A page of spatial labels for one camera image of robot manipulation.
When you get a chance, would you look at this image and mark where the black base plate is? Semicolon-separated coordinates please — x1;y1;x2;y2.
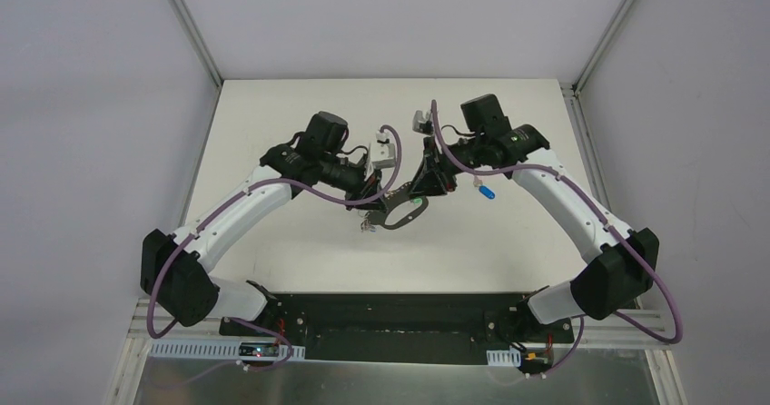
255;292;575;365

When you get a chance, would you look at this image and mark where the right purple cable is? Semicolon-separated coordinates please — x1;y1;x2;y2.
429;99;686;380

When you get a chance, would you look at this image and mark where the blue tagged key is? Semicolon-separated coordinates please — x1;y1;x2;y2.
473;177;496;200

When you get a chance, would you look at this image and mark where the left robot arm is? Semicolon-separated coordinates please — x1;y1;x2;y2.
140;112;400;338

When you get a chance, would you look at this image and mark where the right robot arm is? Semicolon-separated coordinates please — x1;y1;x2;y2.
410;94;659;341

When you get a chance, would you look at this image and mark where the keyring with keys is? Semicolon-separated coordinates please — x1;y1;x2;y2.
360;183;429;232

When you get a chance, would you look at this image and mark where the aluminium frame rail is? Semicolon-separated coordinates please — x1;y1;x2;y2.
127;298;242;339

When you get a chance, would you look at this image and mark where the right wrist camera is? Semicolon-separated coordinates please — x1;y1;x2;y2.
411;110;434;136

